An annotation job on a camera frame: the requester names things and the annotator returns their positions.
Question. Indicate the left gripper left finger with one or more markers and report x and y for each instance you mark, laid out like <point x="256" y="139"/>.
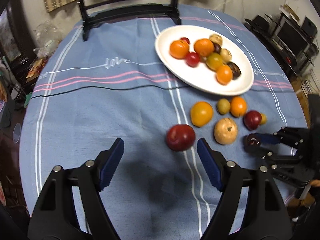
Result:
<point x="54" y="215"/>

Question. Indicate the tan round fruit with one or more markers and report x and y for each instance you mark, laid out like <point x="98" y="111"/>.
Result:
<point x="216" y="39"/>

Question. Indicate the large red plum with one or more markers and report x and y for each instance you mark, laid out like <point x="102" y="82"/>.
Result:
<point x="180" y="137"/>

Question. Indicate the small orange mandarin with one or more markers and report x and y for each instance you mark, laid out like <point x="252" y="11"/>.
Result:
<point x="224" y="74"/>

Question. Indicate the large orange mandarin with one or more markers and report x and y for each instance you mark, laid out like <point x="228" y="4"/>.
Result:
<point x="179" y="49"/>

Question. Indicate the small green yellow fruit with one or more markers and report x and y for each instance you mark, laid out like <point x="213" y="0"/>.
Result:
<point x="223" y="106"/>

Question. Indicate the small red cherry tomato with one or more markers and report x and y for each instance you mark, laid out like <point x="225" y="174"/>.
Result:
<point x="185" y="40"/>

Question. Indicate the blue plaid tablecloth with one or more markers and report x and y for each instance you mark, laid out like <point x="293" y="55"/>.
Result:
<point x="114" y="86"/>

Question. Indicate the white round plate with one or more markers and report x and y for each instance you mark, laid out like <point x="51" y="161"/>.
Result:
<point x="201" y="77"/>

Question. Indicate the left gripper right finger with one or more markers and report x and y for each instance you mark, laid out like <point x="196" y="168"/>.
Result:
<point x="265" y="214"/>

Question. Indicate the large tan spotted fruit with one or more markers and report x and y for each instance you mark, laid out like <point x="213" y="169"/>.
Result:
<point x="225" y="131"/>

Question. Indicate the dark brown mangosteen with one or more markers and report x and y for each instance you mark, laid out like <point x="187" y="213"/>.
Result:
<point x="235" y="70"/>

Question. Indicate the orange mandarin on table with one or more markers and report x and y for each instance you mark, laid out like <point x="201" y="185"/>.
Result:
<point x="201" y="113"/>

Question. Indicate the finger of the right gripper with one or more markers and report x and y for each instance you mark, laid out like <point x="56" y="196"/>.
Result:
<point x="297" y="138"/>
<point x="265" y="155"/>

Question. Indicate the tan spotted passion fruit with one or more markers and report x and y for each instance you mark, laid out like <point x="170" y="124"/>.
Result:
<point x="226" y="55"/>

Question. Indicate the green orange mandarin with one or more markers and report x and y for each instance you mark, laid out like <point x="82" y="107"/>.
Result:
<point x="214" y="61"/>

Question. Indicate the computer monitor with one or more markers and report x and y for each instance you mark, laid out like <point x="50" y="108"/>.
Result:
<point x="292" y="38"/>

